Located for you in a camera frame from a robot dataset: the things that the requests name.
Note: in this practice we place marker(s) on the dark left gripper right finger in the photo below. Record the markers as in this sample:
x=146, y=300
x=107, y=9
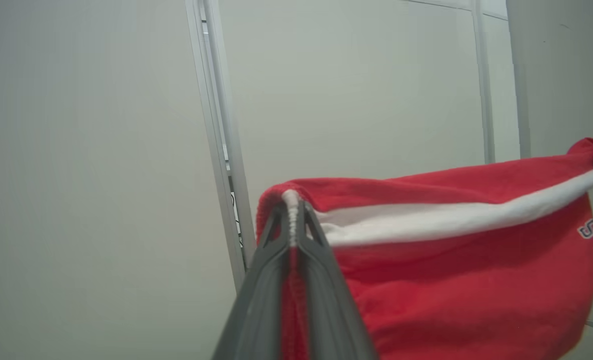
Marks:
x=331, y=310

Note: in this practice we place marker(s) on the red shorts with white waistband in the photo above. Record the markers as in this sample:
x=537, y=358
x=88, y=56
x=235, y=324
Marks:
x=451, y=290

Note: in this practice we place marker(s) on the grey metal partition post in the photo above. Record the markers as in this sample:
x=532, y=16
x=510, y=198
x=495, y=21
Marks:
x=221, y=125
x=484, y=90

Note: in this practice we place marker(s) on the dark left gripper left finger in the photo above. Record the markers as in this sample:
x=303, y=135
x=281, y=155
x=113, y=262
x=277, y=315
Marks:
x=256, y=300

